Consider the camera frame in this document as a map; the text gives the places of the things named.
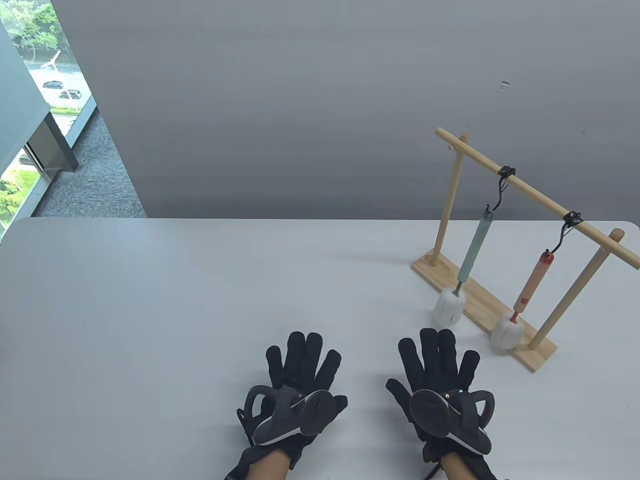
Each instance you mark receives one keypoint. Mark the person's left hand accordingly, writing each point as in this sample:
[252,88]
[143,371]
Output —
[305,360]

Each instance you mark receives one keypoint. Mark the person's right hand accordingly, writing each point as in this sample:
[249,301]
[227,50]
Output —
[437,360]

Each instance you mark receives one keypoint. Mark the black s-hook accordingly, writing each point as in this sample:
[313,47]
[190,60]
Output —
[572,218]
[506,171]

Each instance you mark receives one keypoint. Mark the person's left forearm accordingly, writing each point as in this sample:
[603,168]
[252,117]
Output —
[270,467]

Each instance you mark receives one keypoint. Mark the person's right forearm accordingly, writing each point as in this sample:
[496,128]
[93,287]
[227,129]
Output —
[460,470]

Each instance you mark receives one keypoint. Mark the dark grey handheld controller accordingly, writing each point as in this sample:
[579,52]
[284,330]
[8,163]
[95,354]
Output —
[430,412]
[300,415]

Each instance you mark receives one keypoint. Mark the wooden hanging rack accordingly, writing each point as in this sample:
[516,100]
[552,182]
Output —
[540,198]

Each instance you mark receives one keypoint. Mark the grey window pillar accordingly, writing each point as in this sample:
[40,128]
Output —
[20,110]

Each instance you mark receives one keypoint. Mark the glass window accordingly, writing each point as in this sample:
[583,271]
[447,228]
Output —
[55,65]

